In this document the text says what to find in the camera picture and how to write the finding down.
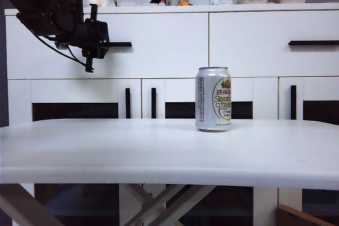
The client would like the white sideboard cabinet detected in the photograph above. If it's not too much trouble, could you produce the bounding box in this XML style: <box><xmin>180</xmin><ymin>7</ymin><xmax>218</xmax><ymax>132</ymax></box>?
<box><xmin>4</xmin><ymin>3</ymin><xmax>339</xmax><ymax>226</ymax></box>

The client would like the white cabinet drawer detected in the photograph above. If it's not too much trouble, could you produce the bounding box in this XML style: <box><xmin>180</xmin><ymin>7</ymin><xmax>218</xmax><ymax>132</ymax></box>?
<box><xmin>5</xmin><ymin>13</ymin><xmax>209</xmax><ymax>80</ymax></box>
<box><xmin>209</xmin><ymin>11</ymin><xmax>339</xmax><ymax>78</ymax></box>

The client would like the brown table leg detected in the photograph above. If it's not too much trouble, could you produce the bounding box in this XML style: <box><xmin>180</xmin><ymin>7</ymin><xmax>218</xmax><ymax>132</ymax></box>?
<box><xmin>0</xmin><ymin>184</ymin><xmax>64</xmax><ymax>226</ymax></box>

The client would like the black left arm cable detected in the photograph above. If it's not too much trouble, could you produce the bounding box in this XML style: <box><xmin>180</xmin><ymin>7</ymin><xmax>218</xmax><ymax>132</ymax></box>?
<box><xmin>35</xmin><ymin>33</ymin><xmax>90</xmax><ymax>67</ymax></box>

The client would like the black vertical door handle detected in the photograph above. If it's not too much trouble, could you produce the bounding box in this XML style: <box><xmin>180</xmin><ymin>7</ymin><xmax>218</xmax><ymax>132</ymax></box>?
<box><xmin>125</xmin><ymin>87</ymin><xmax>131</xmax><ymax>119</ymax></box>
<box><xmin>151</xmin><ymin>87</ymin><xmax>157</xmax><ymax>119</ymax></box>
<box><xmin>290</xmin><ymin>85</ymin><xmax>297</xmax><ymax>120</ymax></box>

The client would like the white cabinet door dark window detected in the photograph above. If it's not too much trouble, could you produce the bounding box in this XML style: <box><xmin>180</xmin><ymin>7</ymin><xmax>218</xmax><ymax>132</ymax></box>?
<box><xmin>7</xmin><ymin>79</ymin><xmax>141</xmax><ymax>226</ymax></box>
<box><xmin>141</xmin><ymin>78</ymin><xmax>278</xmax><ymax>226</ymax></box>
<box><xmin>278</xmin><ymin>77</ymin><xmax>339</xmax><ymax>226</ymax></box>

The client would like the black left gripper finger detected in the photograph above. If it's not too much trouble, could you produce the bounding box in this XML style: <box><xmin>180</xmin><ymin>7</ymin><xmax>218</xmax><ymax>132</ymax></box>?
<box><xmin>93</xmin><ymin>21</ymin><xmax>110</xmax><ymax>43</ymax></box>
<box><xmin>96</xmin><ymin>47</ymin><xmax>109</xmax><ymax>59</ymax></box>

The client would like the brown wooden board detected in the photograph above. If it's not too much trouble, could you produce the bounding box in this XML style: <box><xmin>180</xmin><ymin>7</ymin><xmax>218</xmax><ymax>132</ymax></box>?
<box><xmin>276</xmin><ymin>204</ymin><xmax>339</xmax><ymax>226</ymax></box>

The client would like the black horizontal drawer handle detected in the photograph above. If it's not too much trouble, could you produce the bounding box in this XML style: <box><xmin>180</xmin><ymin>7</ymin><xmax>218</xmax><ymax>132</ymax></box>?
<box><xmin>104</xmin><ymin>42</ymin><xmax>132</xmax><ymax>48</ymax></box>
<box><xmin>288</xmin><ymin>40</ymin><xmax>339</xmax><ymax>47</ymax></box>

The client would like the silver beer can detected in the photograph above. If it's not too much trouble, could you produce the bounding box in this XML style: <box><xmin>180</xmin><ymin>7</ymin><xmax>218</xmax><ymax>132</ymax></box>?
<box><xmin>195</xmin><ymin>66</ymin><xmax>233</xmax><ymax>132</ymax></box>

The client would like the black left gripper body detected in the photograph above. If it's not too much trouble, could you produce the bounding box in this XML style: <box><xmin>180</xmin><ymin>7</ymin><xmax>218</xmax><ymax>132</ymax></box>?
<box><xmin>69</xmin><ymin>4</ymin><xmax>97</xmax><ymax>73</ymax></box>

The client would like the white crossed table leg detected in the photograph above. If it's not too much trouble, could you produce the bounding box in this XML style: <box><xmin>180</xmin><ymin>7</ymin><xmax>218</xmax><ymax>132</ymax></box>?
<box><xmin>126</xmin><ymin>184</ymin><xmax>217</xmax><ymax>226</ymax></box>
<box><xmin>119</xmin><ymin>183</ymin><xmax>173</xmax><ymax>226</ymax></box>

